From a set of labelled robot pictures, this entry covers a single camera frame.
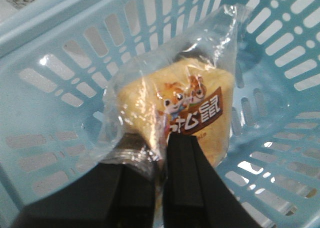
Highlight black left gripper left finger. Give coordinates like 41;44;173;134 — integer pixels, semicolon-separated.
12;133;158;228

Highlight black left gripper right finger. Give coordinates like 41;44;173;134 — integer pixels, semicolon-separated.
162;135;253;228

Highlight packaged yellow bread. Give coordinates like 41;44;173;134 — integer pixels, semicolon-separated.
95;3;247;184

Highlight light blue plastic basket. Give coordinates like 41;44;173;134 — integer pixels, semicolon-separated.
0;0;320;228

